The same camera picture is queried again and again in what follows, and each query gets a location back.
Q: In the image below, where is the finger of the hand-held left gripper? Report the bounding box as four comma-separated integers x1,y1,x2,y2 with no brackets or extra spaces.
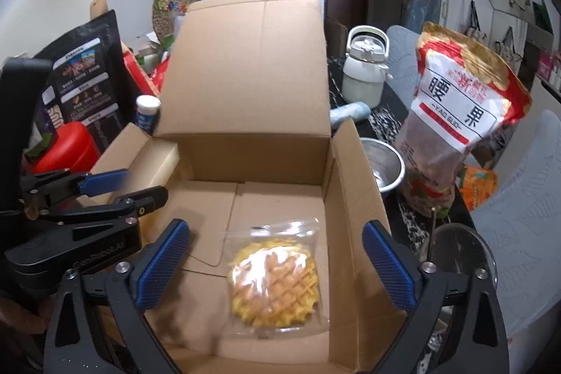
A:
26,186,169,228
20,169,130,208

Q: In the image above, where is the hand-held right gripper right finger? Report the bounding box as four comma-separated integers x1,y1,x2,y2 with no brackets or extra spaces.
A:
362,220,511,374

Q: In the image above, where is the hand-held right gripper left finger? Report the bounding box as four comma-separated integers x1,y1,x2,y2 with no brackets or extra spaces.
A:
44,218,192,374

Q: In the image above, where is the yellow waffle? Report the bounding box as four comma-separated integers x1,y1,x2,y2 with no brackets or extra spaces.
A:
221,218,329,340

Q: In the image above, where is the brown cardboard box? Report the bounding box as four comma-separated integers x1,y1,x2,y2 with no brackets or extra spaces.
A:
90,0,421,374

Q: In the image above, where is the red plastic container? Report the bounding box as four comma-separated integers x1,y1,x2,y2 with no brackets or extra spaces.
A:
33,122,101,175

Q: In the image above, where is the clear glass mug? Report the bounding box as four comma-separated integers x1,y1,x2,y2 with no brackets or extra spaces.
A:
427,223,498,300

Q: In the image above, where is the white and blue bottle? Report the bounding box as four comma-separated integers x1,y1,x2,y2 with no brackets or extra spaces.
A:
135,95,161,134

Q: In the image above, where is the steel bowl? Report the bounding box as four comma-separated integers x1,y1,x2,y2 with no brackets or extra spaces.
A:
359,137,406,193

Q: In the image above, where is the black printed food bag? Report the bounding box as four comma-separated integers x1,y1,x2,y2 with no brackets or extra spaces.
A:
33,9,134,156

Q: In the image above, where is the red packet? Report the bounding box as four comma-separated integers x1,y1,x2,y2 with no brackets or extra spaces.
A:
123,50,169,94

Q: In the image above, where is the orange snack packet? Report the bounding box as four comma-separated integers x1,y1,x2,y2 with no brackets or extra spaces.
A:
460,166,498,210

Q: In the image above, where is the light blue bottle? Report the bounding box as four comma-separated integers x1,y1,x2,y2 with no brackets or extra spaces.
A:
331,102,371,127

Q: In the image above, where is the red and white cashew bag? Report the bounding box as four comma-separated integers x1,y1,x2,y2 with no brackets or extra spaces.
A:
392,21,533,217

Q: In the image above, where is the white foam board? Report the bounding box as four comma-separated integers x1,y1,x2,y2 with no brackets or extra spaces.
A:
0,0,95,63

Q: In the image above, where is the cream water jug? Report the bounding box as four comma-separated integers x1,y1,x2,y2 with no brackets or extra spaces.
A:
342,26,391,107

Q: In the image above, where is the white tote bag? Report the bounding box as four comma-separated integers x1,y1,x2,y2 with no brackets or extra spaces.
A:
467,1,487,39
495,28,524,72

